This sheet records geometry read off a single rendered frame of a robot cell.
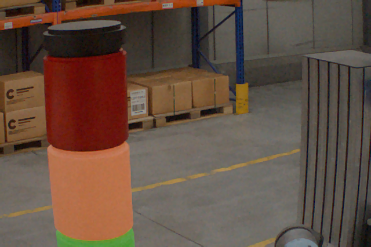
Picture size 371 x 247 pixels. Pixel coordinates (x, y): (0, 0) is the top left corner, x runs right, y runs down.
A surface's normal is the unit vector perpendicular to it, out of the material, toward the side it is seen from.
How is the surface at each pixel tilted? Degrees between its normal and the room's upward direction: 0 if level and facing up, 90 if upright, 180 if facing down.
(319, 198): 90
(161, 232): 0
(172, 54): 90
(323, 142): 90
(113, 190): 90
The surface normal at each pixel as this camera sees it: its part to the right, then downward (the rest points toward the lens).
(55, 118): -0.57, 0.21
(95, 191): 0.18, 0.24
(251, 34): 0.58, 0.19
